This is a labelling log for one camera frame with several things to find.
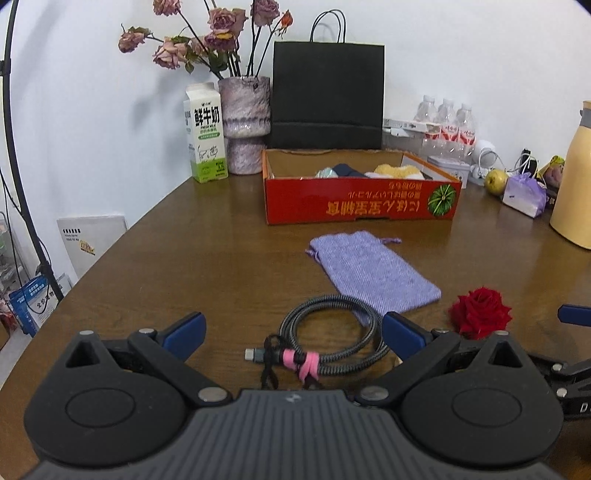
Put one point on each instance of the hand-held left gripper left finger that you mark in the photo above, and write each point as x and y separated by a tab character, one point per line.
187	332

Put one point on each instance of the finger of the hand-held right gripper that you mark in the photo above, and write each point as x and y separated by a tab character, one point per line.
575	314
570	376

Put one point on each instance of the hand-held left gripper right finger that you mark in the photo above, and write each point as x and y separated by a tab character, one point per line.
401	334

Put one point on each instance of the red artificial rose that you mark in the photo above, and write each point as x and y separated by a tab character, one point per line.
480	311

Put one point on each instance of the red cardboard box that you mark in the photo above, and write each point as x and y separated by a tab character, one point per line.
351	207

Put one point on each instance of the purple wrapped pack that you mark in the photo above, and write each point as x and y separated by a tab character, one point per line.
524	196

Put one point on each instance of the cream thermos jug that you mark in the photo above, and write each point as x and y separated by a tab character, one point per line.
575	184

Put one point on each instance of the white printed bag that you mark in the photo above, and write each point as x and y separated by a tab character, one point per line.
63	284

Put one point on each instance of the green purple snack packet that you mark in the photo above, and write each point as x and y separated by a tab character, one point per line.
553	170

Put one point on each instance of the green apple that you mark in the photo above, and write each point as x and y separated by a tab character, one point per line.
496	181

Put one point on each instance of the blue white bag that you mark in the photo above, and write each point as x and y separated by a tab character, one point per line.
32	304

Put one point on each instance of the black charger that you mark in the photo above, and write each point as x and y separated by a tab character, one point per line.
526	159

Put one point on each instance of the yellow white plush toy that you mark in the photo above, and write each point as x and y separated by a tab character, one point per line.
392	170

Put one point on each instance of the silver tin box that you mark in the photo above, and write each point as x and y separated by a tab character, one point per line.
455	170

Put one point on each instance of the dark blue cloth item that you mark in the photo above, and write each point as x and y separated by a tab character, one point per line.
351	170

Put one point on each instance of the small teal packet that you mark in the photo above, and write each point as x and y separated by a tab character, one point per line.
325	173

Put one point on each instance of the white round device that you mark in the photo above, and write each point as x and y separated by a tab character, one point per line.
485	148

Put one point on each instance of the water bottles pack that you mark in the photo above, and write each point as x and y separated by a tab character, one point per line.
438	147

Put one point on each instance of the cluttered shelf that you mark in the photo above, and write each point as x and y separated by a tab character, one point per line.
9	258

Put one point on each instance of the white green milk carton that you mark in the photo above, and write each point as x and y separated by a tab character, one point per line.
205	138

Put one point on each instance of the long white red carton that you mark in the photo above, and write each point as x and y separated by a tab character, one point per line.
406	125

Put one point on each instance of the mottled purple ceramic vase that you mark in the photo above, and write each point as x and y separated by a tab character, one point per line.
244	120

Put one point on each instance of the black paper bag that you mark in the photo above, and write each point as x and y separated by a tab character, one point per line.
328	92

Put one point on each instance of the black light stand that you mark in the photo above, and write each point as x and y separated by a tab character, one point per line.
9	115

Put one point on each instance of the dried pink rose bouquet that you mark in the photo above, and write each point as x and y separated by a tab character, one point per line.
221	27

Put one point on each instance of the white wall panel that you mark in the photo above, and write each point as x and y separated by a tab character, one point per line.
90	244

